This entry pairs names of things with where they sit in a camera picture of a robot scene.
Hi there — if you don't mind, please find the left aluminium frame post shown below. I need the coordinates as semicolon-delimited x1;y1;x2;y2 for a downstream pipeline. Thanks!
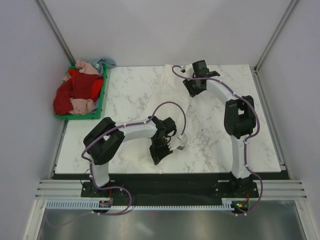
34;0;76;66

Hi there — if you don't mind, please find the aluminium frame post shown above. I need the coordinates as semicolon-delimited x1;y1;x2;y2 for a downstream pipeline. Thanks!
34;0;76;66
253;0;300;74

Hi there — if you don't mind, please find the white t shirt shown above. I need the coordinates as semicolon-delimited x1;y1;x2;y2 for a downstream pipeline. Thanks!
126;64;191;173

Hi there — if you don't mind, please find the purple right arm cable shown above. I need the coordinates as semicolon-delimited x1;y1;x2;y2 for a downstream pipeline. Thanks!
172;65;265;217

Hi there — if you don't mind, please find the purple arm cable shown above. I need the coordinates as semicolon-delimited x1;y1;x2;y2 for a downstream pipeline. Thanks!
46;101;187;230
172;65;265;217

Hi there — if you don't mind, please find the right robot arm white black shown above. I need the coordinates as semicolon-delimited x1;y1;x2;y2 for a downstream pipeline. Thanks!
183;60;260;197

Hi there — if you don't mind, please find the right aluminium table rail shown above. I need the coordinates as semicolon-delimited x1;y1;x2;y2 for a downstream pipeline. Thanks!
250;66;292;180

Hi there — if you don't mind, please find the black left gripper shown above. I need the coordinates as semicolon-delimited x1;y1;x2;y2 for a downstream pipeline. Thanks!
149;138;173;166

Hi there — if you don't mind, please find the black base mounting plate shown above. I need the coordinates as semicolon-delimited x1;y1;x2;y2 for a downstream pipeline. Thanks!
81;173;259;206

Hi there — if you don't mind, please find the right aluminium frame post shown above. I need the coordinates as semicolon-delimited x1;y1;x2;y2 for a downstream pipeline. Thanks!
253;0;300;74

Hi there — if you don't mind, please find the green plastic basket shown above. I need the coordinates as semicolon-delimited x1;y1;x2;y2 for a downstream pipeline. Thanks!
54;64;110;121

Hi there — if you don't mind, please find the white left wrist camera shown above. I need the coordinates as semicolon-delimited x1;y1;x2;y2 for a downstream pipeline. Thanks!
168;135;186;151

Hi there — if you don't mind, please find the aluminium front frame rail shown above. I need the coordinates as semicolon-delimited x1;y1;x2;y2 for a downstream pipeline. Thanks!
36;180;307;201

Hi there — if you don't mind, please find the white slotted cable duct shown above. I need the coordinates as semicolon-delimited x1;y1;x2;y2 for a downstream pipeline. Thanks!
45;199;236;211

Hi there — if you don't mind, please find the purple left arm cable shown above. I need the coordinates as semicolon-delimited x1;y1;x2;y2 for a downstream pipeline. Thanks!
46;101;187;230

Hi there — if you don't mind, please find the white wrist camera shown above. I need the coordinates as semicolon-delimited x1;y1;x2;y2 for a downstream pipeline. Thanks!
180;63;194;75
168;135;186;151

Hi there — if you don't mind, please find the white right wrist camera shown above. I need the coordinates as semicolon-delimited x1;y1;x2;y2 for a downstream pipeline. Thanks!
180;63;194;75

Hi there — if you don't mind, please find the pink t shirt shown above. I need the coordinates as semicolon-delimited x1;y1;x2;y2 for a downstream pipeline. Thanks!
63;59;103;82

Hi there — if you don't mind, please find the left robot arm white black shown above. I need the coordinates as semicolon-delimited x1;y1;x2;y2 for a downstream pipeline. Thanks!
81;116;177;197

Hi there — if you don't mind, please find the red t shirt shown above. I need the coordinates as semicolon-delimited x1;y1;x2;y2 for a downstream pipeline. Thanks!
53;69;104;116

